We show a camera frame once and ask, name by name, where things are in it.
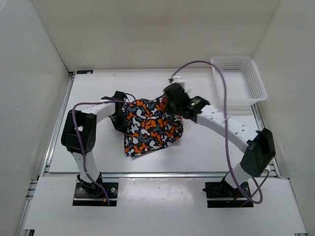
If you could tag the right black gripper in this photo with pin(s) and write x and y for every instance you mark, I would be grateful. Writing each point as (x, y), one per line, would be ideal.
(170, 109)

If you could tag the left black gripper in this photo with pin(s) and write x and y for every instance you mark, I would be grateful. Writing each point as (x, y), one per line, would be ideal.
(123, 125)

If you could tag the orange camouflage shorts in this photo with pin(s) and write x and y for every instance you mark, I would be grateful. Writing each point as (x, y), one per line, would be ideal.
(149, 127)

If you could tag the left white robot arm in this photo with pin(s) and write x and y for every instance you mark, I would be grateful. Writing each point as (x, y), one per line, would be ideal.
(79, 133)

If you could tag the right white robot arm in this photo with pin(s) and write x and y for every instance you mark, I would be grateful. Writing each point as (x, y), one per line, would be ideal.
(257, 146)

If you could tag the small dark label sticker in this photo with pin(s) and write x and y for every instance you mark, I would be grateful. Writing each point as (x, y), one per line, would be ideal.
(84, 72)

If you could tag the white plastic basket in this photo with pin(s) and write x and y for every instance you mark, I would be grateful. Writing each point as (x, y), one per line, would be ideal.
(243, 81)

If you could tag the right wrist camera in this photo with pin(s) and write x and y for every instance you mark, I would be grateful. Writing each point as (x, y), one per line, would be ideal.
(180, 81)

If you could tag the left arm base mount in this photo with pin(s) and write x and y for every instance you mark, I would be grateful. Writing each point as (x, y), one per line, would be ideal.
(89, 194)

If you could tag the aluminium frame rail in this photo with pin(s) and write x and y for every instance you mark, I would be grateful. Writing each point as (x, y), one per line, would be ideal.
(272, 173)

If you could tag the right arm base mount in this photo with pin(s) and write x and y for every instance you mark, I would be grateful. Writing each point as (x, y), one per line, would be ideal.
(220, 195)

